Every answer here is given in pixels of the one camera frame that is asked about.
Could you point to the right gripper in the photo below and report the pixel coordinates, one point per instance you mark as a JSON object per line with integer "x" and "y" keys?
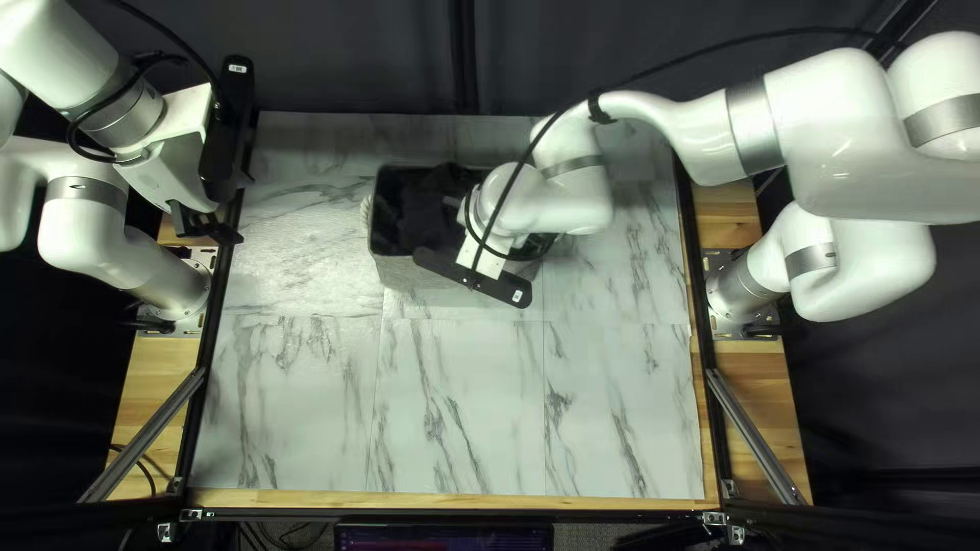
{"x": 484, "y": 252}

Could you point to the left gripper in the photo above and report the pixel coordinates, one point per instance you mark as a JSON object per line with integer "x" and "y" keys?
{"x": 180, "y": 153}

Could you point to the dark grey sweatshirt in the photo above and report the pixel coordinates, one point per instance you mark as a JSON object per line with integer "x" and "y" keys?
{"x": 417, "y": 210}

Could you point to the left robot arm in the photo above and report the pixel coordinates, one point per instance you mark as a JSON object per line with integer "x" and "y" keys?
{"x": 84, "y": 222}

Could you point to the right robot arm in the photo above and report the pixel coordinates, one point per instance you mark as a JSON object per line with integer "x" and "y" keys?
{"x": 842, "y": 115}

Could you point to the grey fabric basket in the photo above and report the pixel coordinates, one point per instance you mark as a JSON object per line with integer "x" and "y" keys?
{"x": 406, "y": 272}

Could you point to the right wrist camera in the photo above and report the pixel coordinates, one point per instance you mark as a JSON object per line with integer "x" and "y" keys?
{"x": 475, "y": 279}

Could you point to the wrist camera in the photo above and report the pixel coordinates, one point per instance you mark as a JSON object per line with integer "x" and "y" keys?
{"x": 475, "y": 279}
{"x": 228, "y": 130}

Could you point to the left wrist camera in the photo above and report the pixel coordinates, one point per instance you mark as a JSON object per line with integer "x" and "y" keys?
{"x": 228, "y": 130}

